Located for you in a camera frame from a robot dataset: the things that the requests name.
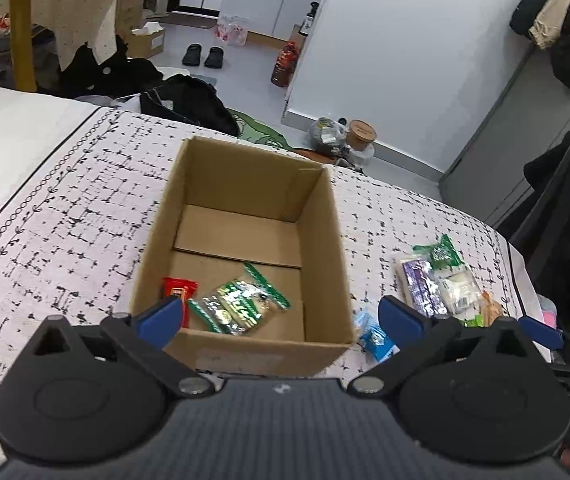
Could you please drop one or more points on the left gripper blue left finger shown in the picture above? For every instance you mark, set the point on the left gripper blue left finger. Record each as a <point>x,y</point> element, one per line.
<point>140,340</point>

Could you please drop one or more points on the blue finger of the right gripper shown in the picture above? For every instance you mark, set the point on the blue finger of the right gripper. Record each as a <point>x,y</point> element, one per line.
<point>541,333</point>

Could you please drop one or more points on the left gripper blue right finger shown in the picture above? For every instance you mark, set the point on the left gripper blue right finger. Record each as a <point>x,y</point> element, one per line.
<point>422,341</point>

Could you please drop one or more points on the blue snack packet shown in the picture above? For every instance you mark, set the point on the blue snack packet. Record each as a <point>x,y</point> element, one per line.
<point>372,338</point>

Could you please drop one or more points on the orange snack packet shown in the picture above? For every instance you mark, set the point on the orange snack packet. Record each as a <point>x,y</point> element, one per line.
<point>490,309</point>

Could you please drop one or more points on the purple snack packet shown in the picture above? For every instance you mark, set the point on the purple snack packet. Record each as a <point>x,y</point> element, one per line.
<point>420,286</point>

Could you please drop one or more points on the red snack packet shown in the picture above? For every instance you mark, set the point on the red snack packet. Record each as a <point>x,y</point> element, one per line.
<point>183,289</point>

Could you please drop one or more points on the white snack packet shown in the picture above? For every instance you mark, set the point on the white snack packet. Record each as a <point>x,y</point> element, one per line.
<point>459,293</point>

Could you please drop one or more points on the green silver snack packet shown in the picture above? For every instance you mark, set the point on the green silver snack packet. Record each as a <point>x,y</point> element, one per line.
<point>240,305</point>

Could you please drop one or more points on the brown cardboard box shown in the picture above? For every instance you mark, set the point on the brown cardboard box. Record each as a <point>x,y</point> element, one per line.
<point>228,204</point>

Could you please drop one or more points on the patterned bed cover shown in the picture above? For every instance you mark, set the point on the patterned bed cover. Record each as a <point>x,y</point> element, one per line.
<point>72,234</point>

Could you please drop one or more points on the brown lidded jar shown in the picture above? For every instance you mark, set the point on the brown lidded jar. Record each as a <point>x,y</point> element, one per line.
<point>361,135</point>

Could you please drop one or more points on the clear bag of items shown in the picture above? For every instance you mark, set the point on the clear bag of items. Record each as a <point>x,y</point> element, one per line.
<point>327,136</point>

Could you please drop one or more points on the green floor rug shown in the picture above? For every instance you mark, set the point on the green floor rug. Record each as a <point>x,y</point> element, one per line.
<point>250,130</point>

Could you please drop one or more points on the black bag on floor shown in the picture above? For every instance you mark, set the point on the black bag on floor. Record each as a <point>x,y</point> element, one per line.
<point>191,101</point>

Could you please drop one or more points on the left black slipper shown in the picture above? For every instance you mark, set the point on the left black slipper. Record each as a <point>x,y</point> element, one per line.
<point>192,56</point>

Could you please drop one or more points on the black slipper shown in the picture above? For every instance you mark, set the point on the black slipper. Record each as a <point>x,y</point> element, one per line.
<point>215,58</point>
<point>192,56</point>

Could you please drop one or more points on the right black slipper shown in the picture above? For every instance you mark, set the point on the right black slipper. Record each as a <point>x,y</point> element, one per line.
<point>215,58</point>

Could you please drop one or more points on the open cardboard box with paper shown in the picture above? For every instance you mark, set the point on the open cardboard box with paper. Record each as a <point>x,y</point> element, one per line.
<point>146,41</point>

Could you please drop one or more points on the red oil bottle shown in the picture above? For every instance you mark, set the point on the red oil bottle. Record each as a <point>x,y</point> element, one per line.
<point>285,64</point>

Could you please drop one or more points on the pink white plastic bag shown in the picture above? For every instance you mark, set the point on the pink white plastic bag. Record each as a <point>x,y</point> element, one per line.
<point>231,30</point>

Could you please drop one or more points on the yellow round table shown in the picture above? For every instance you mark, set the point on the yellow round table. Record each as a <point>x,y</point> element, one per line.
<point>21,45</point>

